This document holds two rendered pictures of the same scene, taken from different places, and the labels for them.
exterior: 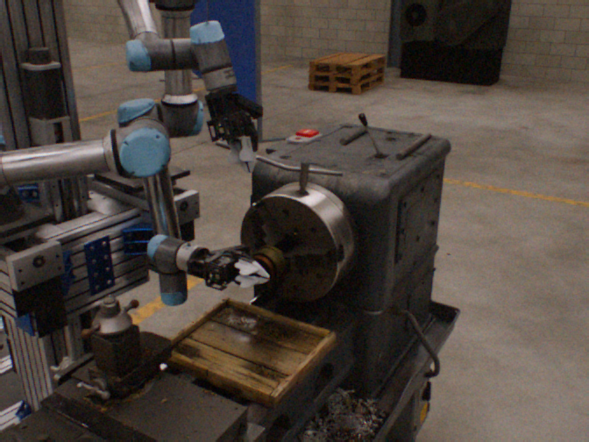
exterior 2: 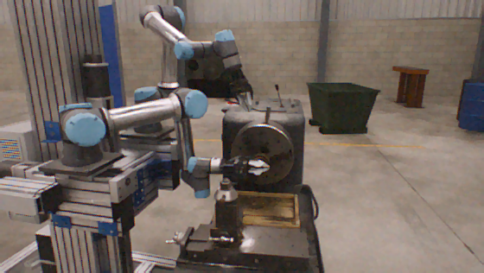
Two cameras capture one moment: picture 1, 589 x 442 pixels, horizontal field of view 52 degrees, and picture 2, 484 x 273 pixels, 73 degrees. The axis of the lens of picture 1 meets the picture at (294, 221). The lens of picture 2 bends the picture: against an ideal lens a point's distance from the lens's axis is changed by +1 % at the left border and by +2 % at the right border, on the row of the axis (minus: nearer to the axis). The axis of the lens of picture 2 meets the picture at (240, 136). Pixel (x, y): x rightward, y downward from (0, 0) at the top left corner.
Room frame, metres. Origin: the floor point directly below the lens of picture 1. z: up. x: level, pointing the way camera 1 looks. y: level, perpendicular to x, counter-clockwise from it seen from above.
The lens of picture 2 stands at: (0.11, 0.70, 1.60)
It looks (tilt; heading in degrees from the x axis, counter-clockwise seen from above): 16 degrees down; 337
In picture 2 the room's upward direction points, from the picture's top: straight up
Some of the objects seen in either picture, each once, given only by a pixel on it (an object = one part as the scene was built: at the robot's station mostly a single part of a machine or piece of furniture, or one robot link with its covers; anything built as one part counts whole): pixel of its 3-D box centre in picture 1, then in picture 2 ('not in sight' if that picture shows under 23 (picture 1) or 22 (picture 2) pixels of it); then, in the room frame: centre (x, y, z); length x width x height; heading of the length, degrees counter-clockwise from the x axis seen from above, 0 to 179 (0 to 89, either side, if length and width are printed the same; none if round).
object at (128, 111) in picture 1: (139, 121); (147, 99); (1.89, 0.50, 1.33); 0.13 x 0.12 x 0.14; 111
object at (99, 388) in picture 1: (128, 367); (227, 225); (1.06, 0.35, 0.99); 0.20 x 0.10 x 0.05; 149
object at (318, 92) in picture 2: not in sight; (338, 107); (5.17, -3.53, 0.43); 1.34 x 0.94 x 0.85; 162
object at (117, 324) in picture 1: (111, 317); (226, 192); (1.03, 0.37, 1.13); 0.08 x 0.08 x 0.03
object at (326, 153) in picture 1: (353, 203); (264, 135); (1.86, -0.20, 1.06); 0.59 x 0.48 x 0.39; 149
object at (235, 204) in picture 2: (118, 345); (227, 209); (1.04, 0.36, 1.07); 0.07 x 0.07 x 0.10; 59
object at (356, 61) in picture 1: (348, 72); not in sight; (9.66, -0.84, 0.22); 1.25 x 0.86 x 0.44; 153
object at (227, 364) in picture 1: (247, 345); (257, 210); (1.30, 0.12, 0.89); 0.36 x 0.30 x 0.04; 59
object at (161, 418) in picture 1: (142, 403); (244, 244); (1.00, 0.32, 0.95); 0.43 x 0.17 x 0.05; 59
